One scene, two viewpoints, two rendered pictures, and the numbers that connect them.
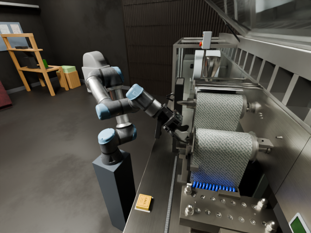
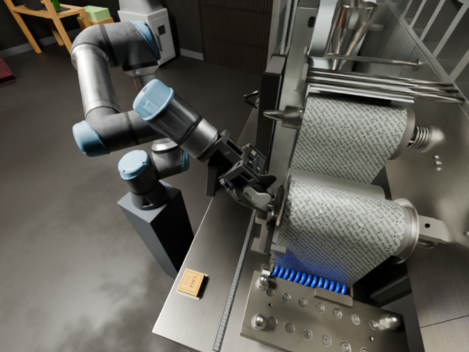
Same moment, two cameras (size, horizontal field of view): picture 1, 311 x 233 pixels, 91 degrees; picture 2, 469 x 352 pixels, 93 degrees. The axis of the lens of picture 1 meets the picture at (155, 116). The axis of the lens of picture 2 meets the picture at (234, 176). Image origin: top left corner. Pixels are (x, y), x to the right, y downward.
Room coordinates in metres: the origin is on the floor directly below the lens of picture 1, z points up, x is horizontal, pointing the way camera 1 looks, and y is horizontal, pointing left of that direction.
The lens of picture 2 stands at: (0.27, -0.08, 1.71)
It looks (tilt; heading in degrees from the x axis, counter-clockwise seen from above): 48 degrees down; 4
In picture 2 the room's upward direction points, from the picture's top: straight up
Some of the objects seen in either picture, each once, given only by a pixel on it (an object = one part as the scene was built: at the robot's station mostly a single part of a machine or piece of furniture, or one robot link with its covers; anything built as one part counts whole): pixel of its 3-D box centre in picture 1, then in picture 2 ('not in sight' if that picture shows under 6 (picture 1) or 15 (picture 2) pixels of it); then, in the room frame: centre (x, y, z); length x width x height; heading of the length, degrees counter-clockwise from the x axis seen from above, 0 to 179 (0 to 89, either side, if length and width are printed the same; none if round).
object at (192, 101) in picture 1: (191, 103); (293, 117); (0.84, -0.22, 1.33); 0.06 x 0.06 x 0.06; 77
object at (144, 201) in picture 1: (144, 202); (191, 282); (0.49, 0.07, 0.91); 0.07 x 0.07 x 0.02; 77
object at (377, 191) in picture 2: not in sight; (327, 196); (0.68, -0.34, 1.17); 0.26 x 0.12 x 0.12; 77
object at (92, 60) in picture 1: (97, 73); (146, 24); (4.66, 1.71, 0.60); 0.68 x 0.55 x 1.20; 63
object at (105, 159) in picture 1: (110, 152); (146, 189); (0.84, 0.34, 0.95); 0.15 x 0.15 x 0.10
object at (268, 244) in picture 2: (192, 162); (276, 237); (0.56, -0.18, 1.13); 0.09 x 0.06 x 0.03; 167
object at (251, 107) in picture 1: (248, 107); (412, 137); (0.77, -0.53, 1.33); 0.07 x 0.07 x 0.07; 77
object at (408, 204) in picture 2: (250, 146); (396, 230); (0.53, -0.44, 1.25); 0.15 x 0.01 x 0.15; 167
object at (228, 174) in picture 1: (215, 173); (317, 261); (0.51, -0.29, 1.11); 0.23 x 0.01 x 0.18; 77
